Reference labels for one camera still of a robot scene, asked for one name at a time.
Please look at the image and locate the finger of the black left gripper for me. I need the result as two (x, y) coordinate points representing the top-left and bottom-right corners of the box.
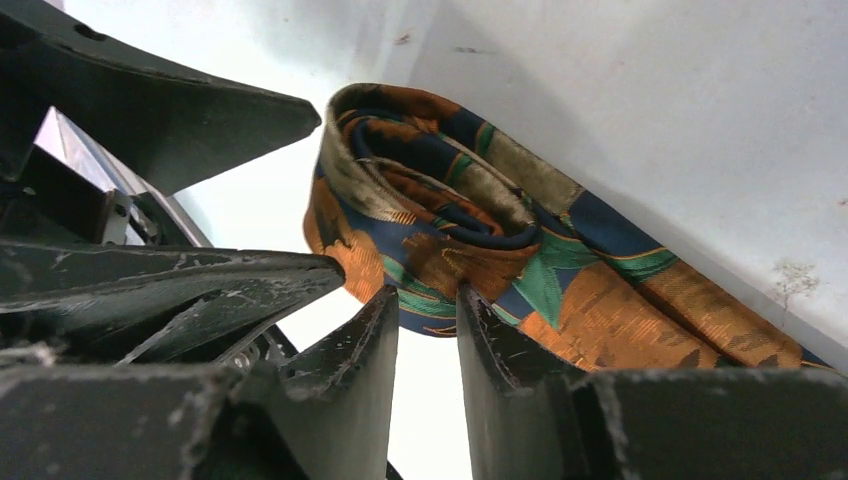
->
(1, 240), (344, 365)
(1, 1), (320, 195)

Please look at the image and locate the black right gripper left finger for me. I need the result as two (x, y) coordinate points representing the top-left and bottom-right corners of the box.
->
(1, 286), (398, 479)

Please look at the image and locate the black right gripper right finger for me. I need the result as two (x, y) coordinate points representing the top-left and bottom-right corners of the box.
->
(456, 285), (847, 479)

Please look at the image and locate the brown green patterned tie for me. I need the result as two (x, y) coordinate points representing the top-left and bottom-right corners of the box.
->
(304, 83), (822, 371)

